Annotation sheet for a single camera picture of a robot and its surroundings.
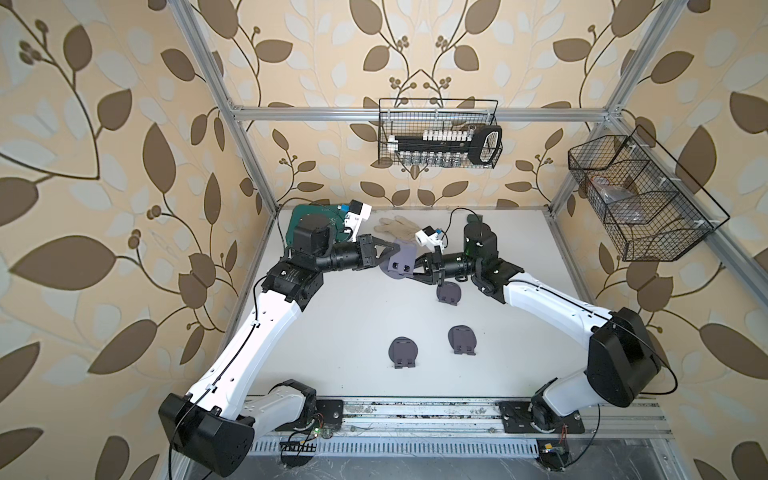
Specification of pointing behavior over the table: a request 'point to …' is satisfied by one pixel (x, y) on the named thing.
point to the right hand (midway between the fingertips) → (401, 275)
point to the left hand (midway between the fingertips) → (394, 245)
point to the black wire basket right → (654, 210)
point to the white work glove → (399, 228)
